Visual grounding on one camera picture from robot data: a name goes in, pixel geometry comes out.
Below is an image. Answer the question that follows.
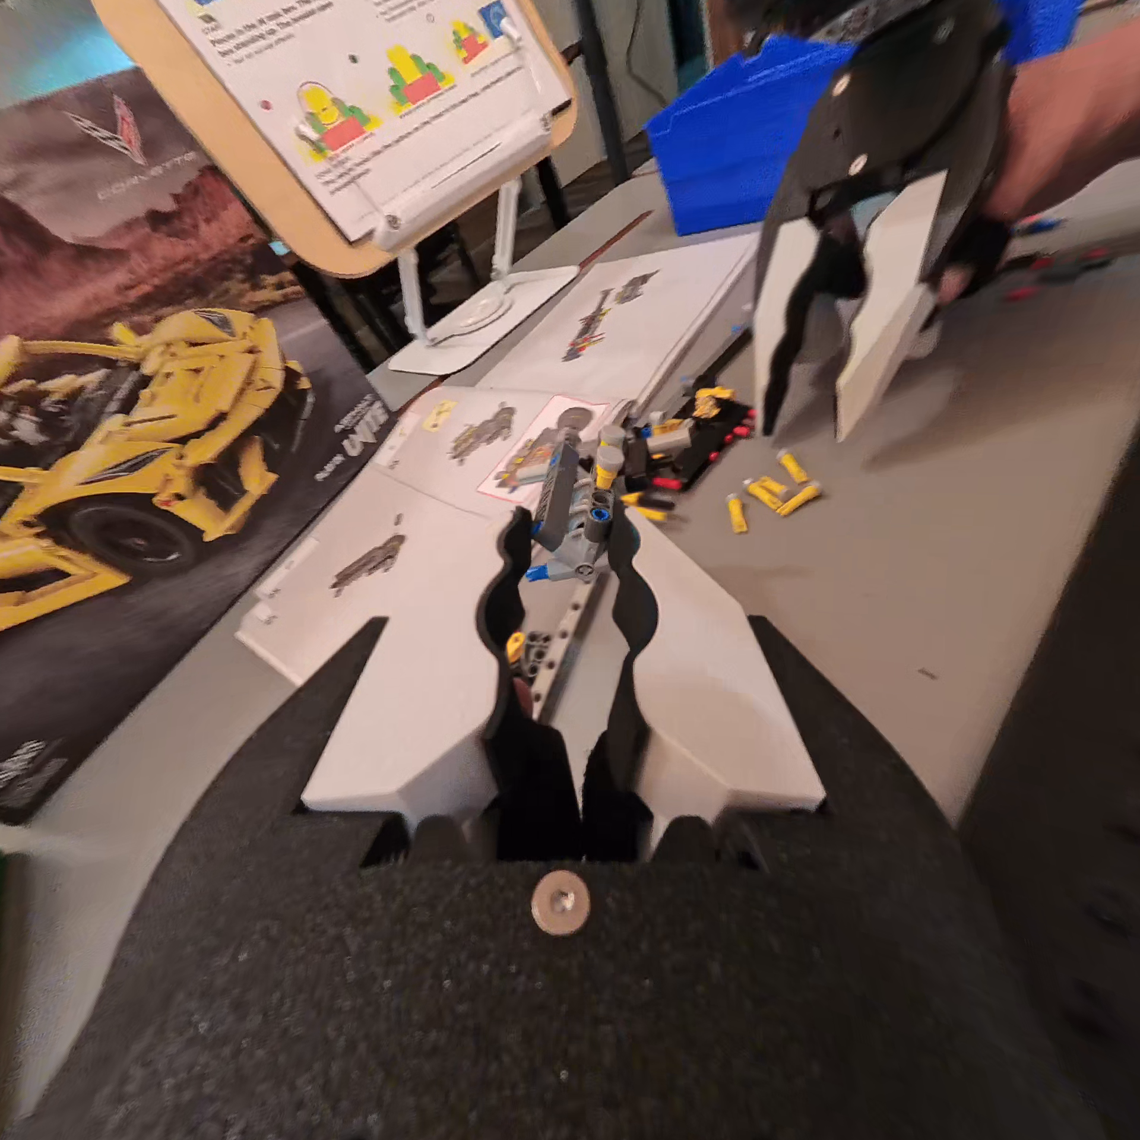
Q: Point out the partly built toy chassis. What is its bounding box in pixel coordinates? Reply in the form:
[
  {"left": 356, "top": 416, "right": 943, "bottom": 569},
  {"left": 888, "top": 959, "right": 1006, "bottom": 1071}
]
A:
[{"left": 619, "top": 385, "right": 759, "bottom": 523}]

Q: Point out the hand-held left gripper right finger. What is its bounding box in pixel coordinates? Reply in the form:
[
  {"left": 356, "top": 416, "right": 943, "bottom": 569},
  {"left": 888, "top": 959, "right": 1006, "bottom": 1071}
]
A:
[{"left": 584, "top": 508, "right": 828, "bottom": 864}]

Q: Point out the building instruction booklet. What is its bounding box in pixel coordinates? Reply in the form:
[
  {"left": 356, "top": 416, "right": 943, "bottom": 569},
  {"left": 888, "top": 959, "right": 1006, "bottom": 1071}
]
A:
[{"left": 236, "top": 227, "right": 763, "bottom": 687}]

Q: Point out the wooden book stand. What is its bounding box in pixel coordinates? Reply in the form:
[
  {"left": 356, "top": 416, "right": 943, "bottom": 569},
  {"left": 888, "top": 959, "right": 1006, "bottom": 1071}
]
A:
[{"left": 90, "top": 0, "right": 579, "bottom": 376}]

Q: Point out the person's right hand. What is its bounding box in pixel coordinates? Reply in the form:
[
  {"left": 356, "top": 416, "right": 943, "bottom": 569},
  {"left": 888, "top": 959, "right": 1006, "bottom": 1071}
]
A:
[{"left": 983, "top": 38, "right": 1140, "bottom": 224}]

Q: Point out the black stand pole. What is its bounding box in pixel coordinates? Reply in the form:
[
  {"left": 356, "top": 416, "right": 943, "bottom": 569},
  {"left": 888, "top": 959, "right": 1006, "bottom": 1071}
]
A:
[{"left": 574, "top": 0, "right": 628, "bottom": 184}]

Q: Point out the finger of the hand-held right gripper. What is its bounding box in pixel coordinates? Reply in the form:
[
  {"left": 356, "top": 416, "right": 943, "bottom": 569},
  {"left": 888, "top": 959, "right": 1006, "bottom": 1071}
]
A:
[
  {"left": 833, "top": 170, "right": 950, "bottom": 444},
  {"left": 753, "top": 219, "right": 867, "bottom": 437}
]

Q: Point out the blue plastic bin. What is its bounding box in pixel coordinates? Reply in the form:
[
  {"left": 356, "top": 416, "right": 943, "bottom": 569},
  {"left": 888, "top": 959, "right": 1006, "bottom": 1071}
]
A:
[{"left": 646, "top": 0, "right": 1083, "bottom": 238}]

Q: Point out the pile of yellow toy pins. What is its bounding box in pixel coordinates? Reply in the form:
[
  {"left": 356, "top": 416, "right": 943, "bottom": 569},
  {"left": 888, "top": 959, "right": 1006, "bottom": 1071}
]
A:
[{"left": 726, "top": 448, "right": 825, "bottom": 537}]

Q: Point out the toy car set box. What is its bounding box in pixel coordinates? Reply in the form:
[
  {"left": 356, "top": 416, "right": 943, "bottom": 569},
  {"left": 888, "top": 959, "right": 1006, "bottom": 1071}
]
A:
[{"left": 0, "top": 67, "right": 398, "bottom": 826}]

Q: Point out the black dimpled mat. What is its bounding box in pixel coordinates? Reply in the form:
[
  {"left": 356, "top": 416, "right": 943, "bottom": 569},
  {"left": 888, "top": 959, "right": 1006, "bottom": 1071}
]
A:
[{"left": 957, "top": 437, "right": 1140, "bottom": 1140}]

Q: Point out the black toy gear assembly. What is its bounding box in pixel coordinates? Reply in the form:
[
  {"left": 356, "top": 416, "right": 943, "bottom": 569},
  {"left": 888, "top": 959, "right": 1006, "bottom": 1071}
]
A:
[{"left": 525, "top": 423, "right": 696, "bottom": 585}]

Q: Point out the grey toy beam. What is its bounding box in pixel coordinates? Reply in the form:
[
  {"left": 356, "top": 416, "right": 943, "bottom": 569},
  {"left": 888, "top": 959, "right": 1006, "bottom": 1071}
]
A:
[{"left": 532, "top": 580, "right": 608, "bottom": 709}]

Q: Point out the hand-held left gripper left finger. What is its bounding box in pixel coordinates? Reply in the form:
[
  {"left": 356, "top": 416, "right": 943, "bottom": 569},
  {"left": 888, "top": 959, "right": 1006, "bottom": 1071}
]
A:
[{"left": 301, "top": 509, "right": 536, "bottom": 861}]

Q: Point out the scatter of small toy pins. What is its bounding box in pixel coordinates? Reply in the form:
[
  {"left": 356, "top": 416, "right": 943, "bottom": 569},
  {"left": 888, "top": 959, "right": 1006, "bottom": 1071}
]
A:
[{"left": 1007, "top": 214, "right": 1114, "bottom": 300}]

